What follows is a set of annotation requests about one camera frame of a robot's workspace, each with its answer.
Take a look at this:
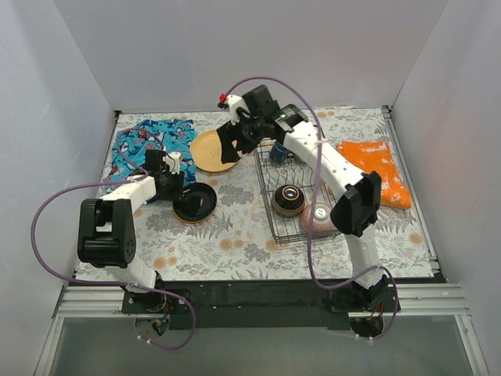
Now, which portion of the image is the black round plate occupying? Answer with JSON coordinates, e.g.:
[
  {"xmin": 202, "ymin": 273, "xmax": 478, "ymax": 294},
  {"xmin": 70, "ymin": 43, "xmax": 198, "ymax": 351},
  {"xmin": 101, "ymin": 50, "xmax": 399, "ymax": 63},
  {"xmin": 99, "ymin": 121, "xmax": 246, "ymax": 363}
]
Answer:
[{"xmin": 172, "ymin": 183, "xmax": 217, "ymax": 217}]

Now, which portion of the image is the dark blue mug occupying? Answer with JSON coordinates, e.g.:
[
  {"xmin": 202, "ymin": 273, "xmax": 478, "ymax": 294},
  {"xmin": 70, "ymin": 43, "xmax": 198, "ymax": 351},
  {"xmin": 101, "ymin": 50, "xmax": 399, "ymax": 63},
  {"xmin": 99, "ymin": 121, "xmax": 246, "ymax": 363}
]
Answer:
[{"xmin": 269, "ymin": 140, "xmax": 290, "ymax": 165}]

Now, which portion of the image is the yellow round plate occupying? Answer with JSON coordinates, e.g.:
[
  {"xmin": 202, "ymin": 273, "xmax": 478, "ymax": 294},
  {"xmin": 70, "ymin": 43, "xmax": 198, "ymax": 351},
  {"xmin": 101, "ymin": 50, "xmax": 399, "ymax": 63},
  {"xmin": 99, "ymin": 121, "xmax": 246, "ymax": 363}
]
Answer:
[{"xmin": 190, "ymin": 130, "xmax": 236, "ymax": 172}]

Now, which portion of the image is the black wire dish rack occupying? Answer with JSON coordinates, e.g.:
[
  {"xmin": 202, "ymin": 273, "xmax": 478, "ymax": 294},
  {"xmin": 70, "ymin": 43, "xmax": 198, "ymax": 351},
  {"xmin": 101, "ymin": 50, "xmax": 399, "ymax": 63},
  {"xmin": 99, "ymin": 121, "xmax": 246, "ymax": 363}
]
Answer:
[{"xmin": 254, "ymin": 136, "xmax": 353, "ymax": 245}]

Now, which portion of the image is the dark brown patterned bowl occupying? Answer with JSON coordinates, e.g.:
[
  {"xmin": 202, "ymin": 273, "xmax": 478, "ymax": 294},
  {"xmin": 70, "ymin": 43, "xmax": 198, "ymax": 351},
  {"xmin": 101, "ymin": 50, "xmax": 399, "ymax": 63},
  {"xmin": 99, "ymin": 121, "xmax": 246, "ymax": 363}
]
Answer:
[{"xmin": 272, "ymin": 185, "xmax": 305, "ymax": 218}]

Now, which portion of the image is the pink patterned bowl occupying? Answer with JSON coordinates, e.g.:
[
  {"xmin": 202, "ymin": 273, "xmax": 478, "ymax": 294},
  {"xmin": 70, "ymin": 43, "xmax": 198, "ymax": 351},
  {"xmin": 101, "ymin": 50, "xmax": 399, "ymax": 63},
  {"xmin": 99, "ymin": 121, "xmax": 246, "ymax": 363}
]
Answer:
[{"xmin": 299, "ymin": 202, "xmax": 337, "ymax": 235}]

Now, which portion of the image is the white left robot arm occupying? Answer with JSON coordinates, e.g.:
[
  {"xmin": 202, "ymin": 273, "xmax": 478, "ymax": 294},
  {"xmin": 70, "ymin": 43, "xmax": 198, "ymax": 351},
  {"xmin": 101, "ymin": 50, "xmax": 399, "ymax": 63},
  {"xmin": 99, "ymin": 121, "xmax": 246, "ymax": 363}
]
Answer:
[{"xmin": 77, "ymin": 150, "xmax": 184, "ymax": 313}]

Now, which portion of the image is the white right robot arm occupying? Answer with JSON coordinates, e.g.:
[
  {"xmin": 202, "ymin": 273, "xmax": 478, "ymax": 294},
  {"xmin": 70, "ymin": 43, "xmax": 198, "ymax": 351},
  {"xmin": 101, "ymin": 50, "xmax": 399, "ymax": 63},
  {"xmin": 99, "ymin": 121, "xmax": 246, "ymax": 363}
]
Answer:
[{"xmin": 217, "ymin": 85, "xmax": 387, "ymax": 312}]

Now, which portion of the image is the floral patterned table mat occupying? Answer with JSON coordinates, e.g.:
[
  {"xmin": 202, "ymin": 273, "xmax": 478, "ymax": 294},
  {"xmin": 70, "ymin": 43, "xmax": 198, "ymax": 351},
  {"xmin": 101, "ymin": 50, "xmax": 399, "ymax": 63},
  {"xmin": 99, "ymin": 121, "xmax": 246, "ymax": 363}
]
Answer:
[{"xmin": 74, "ymin": 106, "xmax": 439, "ymax": 283}]

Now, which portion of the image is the blue shark print cloth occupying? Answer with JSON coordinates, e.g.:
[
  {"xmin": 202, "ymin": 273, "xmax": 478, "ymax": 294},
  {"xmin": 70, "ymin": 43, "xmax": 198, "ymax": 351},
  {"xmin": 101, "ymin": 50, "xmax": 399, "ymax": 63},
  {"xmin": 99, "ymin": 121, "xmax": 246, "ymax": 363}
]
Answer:
[{"xmin": 103, "ymin": 119, "xmax": 196, "ymax": 193}]

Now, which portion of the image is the orange white folded cloth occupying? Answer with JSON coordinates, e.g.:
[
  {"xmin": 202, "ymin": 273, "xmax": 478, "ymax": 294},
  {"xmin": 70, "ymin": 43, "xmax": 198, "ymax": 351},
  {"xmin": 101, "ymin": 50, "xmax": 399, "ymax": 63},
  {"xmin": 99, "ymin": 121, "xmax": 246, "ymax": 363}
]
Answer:
[{"xmin": 336, "ymin": 139, "xmax": 413, "ymax": 209}]

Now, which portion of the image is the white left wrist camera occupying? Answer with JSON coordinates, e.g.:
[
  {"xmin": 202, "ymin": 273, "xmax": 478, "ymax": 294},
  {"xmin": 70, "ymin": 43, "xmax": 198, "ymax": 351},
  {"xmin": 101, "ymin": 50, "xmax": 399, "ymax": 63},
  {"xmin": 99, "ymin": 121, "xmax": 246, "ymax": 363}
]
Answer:
[{"xmin": 164, "ymin": 152, "xmax": 182, "ymax": 175}]

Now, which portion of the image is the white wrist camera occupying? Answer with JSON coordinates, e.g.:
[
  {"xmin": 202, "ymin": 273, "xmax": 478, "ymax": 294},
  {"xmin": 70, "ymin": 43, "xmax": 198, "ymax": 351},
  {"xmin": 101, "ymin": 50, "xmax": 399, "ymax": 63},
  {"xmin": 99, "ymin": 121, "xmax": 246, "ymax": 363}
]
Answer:
[
  {"xmin": 164, "ymin": 152, "xmax": 182, "ymax": 175},
  {"xmin": 218, "ymin": 93, "xmax": 249, "ymax": 125}
]

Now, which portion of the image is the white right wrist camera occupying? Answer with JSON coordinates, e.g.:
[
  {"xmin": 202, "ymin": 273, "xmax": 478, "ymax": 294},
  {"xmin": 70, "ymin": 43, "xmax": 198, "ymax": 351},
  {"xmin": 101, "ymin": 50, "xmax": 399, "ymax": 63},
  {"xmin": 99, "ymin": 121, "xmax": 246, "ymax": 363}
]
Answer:
[{"xmin": 218, "ymin": 93, "xmax": 249, "ymax": 125}]

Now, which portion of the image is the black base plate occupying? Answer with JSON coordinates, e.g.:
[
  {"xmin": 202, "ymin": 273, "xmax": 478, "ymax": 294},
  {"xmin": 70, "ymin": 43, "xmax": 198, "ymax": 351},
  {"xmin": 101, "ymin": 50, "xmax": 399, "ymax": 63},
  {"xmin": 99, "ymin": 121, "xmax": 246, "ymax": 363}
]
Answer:
[{"xmin": 121, "ymin": 280, "xmax": 400, "ymax": 331}]

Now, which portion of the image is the aluminium frame rail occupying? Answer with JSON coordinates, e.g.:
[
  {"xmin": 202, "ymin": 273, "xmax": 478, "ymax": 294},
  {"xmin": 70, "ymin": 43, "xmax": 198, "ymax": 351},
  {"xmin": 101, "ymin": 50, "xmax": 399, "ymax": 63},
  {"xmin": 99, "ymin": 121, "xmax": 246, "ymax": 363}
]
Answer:
[{"xmin": 54, "ymin": 284, "xmax": 470, "ymax": 317}]

